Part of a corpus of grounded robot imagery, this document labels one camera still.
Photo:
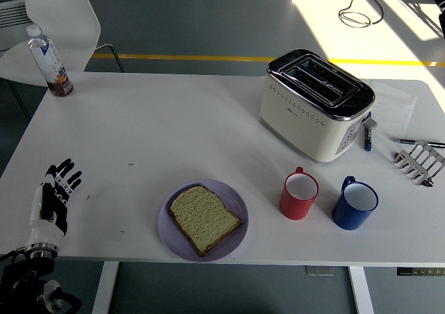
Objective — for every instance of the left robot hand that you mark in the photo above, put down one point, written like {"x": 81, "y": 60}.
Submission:
{"x": 41, "y": 229}

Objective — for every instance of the bread slice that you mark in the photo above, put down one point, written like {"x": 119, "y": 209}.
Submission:
{"x": 203, "y": 218}

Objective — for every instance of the purple plate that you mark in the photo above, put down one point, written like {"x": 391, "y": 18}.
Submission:
{"x": 236, "y": 203}

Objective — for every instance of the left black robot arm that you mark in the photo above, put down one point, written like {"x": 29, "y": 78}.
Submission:
{"x": 21, "y": 276}

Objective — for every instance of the white table leg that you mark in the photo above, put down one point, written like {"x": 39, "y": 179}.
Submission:
{"x": 359, "y": 293}
{"x": 106, "y": 289}

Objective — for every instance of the clear plastic drink bottle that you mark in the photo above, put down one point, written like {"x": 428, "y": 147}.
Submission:
{"x": 52, "y": 64}

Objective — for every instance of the white chair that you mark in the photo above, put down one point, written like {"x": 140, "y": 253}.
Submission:
{"x": 59, "y": 15}

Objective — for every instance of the white radiator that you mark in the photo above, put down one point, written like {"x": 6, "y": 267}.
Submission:
{"x": 10, "y": 15}

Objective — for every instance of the red enamel mug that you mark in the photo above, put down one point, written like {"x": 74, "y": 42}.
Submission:
{"x": 295, "y": 206}

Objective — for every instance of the cream and chrome toaster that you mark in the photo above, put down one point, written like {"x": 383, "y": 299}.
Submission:
{"x": 299, "y": 123}

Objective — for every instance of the blue enamel mug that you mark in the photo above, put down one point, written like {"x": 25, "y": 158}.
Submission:
{"x": 349, "y": 215}

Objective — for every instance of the blue marker pen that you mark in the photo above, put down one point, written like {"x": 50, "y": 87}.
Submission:
{"x": 368, "y": 138}

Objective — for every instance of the black table control panel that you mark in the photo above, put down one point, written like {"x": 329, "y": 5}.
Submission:
{"x": 406, "y": 271}

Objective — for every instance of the white paper sheet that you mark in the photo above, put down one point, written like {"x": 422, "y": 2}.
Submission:
{"x": 393, "y": 102}

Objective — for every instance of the black and silver pen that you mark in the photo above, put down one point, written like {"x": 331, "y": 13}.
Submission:
{"x": 405, "y": 141}

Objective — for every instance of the metal toast rack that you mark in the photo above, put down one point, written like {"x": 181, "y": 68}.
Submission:
{"x": 417, "y": 163}

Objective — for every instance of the grey table bracket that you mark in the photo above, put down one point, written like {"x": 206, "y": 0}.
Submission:
{"x": 320, "y": 271}

